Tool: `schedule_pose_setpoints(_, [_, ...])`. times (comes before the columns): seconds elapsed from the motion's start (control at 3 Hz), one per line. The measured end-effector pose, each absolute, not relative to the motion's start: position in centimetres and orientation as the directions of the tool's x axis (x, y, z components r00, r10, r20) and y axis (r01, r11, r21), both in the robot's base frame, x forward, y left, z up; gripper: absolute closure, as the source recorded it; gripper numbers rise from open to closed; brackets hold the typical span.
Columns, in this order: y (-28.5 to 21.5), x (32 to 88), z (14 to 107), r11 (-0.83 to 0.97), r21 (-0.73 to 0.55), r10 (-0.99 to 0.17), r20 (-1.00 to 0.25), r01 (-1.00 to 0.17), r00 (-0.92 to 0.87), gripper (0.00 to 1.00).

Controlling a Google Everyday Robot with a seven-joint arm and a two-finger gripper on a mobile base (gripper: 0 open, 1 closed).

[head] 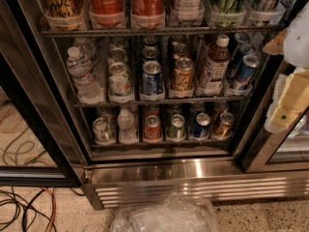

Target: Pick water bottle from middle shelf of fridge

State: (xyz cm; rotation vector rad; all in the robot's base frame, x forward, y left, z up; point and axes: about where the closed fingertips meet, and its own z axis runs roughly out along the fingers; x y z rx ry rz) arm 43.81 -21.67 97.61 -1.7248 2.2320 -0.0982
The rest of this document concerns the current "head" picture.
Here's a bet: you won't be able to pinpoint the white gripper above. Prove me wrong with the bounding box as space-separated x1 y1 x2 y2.
263 2 309 133

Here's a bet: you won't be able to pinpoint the white label top bottle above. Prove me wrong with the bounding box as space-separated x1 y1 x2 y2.
170 0 204 27

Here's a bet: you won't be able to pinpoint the fridge sliding glass door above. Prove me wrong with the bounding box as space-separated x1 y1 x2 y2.
240 58 309 173

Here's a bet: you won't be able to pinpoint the blue tall middle can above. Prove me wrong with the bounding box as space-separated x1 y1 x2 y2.
227 43 256 81

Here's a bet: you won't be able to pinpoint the bottom shelf water bottle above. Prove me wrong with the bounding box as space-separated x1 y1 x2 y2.
117 109 138 144

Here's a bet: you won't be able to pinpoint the blue tall can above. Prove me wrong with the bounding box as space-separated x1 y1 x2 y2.
227 43 256 81
232 55 261 90

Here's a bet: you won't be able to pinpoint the red coca-cola can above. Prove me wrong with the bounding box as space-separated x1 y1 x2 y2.
91 0 123 27
132 0 163 28

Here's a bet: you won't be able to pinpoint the white green front can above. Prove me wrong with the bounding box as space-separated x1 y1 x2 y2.
108 63 132 97

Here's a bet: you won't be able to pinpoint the blue bottom shelf can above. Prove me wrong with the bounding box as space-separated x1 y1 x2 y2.
190 112 211 139

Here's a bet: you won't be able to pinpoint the stainless steel fridge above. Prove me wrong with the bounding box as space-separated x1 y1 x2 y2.
0 0 308 210

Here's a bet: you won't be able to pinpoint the blue tall front can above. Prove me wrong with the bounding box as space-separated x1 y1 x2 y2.
232 55 261 90

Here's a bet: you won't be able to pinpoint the red Coca-Cola can right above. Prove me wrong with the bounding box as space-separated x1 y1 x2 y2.
132 0 163 28

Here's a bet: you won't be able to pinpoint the white bottom left can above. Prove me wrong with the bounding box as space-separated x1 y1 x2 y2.
93 117 115 145

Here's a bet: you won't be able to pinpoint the red Coca-Cola can left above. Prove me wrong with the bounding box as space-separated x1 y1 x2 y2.
91 0 123 27

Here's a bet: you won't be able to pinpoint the yellow LaCroix top can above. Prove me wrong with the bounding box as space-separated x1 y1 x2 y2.
46 0 84 31

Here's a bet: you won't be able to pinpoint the clear water bottle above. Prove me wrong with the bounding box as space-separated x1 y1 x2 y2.
73 37 98 66
67 46 103 104

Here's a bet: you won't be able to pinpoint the crumpled clear plastic bag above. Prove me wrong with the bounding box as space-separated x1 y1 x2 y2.
109 193 219 232

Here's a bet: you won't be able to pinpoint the clear front water bottle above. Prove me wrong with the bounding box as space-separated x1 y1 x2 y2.
67 46 103 104

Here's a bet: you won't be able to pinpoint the black floor cables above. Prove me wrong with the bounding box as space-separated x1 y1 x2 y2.
0 187 57 232

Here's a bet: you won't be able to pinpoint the clear rear water bottle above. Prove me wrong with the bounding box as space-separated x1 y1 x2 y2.
73 37 98 66

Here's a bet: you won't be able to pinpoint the orange LaCroix front can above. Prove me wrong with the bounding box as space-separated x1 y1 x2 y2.
171 57 194 92

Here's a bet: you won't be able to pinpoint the green top can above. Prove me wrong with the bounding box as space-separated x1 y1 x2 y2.
210 0 245 26

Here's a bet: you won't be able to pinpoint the blue silver front can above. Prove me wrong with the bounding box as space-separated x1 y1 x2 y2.
141 61 163 96

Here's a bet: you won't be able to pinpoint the red bottom shelf can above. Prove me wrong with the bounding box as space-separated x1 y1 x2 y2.
144 115 161 140

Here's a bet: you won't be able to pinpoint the silver striped top can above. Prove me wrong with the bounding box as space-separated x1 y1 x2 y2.
251 0 279 26

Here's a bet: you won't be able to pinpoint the green bottom shelf can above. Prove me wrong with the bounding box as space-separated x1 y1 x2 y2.
167 114 185 140

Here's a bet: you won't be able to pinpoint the orange floor cable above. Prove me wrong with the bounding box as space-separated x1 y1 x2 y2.
42 187 58 232

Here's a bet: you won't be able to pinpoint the amber tea bottle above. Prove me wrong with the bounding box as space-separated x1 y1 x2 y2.
198 35 230 89

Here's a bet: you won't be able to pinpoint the orange bottom shelf can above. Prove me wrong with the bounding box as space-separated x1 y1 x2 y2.
212 112 235 140

